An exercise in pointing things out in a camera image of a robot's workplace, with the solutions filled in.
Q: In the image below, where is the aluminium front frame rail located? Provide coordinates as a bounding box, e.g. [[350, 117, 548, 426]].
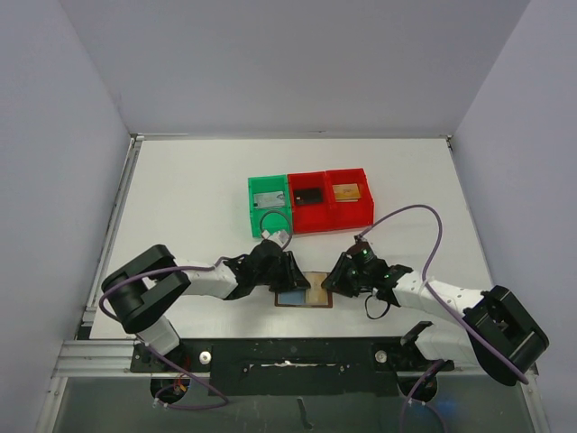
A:
[[51, 339, 486, 379]]

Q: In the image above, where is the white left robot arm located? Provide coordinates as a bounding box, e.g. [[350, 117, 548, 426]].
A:
[[99, 239, 310, 371]]

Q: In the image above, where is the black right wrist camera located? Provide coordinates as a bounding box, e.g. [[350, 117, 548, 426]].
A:
[[347, 241, 376, 266]]

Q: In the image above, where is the silver card in green bin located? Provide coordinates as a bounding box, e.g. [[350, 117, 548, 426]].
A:
[[252, 190, 286, 209]]

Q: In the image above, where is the brown leather card holder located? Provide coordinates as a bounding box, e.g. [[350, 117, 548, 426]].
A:
[[274, 289, 333, 309]]

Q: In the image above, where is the red plastic bin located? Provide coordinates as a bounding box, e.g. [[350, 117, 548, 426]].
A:
[[325, 168, 374, 230], [288, 171, 334, 235]]

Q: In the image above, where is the black card in red bin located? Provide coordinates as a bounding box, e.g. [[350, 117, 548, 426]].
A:
[[294, 188, 324, 206]]

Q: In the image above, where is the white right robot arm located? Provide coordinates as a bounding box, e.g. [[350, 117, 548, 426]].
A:
[[322, 241, 549, 386]]

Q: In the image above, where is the aluminium frame rail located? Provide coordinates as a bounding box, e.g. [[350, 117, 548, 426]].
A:
[[51, 339, 486, 379], [79, 134, 143, 327]]

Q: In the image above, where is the red plastic bin middle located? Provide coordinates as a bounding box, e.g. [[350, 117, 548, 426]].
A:
[[288, 171, 334, 235]]

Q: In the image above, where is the gold card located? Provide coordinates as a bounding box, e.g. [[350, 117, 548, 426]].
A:
[[333, 183, 362, 203], [305, 272, 329, 306]]

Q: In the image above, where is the red plastic bin right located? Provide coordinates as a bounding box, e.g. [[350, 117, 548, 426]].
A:
[[325, 168, 374, 230]]

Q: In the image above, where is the aluminium left frame rail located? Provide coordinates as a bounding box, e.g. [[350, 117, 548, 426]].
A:
[[79, 134, 143, 327]]

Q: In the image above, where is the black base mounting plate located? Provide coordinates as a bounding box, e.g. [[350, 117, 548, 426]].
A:
[[129, 336, 456, 398]]

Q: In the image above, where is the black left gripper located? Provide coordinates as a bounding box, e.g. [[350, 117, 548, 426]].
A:
[[254, 251, 309, 293]]

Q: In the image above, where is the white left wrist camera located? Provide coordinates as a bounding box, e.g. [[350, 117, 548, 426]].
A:
[[261, 229, 291, 248]]

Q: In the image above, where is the green plastic bin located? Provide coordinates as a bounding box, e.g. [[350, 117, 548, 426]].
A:
[[248, 174, 292, 238]]

